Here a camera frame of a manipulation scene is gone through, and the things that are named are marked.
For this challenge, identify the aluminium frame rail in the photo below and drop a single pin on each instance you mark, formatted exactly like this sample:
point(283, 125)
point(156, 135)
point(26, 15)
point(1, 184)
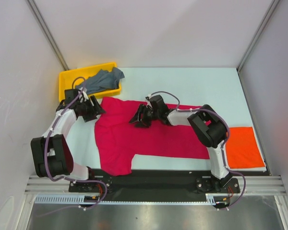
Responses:
point(255, 185)

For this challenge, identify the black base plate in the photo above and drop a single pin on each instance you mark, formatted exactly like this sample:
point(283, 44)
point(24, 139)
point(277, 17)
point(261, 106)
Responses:
point(158, 186)

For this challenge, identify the yellow plastic bin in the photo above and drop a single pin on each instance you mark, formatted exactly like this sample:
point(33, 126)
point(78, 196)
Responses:
point(67, 77)

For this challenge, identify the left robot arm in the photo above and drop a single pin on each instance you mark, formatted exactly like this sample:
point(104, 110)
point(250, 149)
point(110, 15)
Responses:
point(51, 154)

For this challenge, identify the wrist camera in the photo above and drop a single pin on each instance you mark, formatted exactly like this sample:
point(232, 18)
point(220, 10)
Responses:
point(71, 94)
point(156, 103)

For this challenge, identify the grey slotted cable duct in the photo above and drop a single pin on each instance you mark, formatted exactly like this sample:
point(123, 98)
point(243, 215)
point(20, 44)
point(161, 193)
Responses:
point(89, 200)

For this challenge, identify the grey t-shirt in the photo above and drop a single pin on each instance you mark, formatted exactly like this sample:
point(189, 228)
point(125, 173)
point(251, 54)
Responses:
point(104, 80)

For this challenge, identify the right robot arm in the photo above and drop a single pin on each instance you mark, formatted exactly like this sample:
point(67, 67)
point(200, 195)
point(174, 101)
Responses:
point(211, 130)

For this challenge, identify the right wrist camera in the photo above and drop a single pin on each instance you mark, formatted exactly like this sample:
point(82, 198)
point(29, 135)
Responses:
point(156, 103)

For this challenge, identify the pink t-shirt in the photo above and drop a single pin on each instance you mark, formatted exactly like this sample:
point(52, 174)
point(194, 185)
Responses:
point(118, 141)

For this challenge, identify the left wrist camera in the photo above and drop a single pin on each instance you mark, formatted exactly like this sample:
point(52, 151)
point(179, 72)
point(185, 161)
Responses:
point(71, 94)

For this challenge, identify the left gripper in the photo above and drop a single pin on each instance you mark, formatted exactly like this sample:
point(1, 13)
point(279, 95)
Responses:
point(94, 111)

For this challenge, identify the folded orange t-shirt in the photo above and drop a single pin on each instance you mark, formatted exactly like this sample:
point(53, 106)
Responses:
point(242, 151)

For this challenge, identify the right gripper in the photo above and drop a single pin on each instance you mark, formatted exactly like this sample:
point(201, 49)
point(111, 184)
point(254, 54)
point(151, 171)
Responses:
point(143, 115)

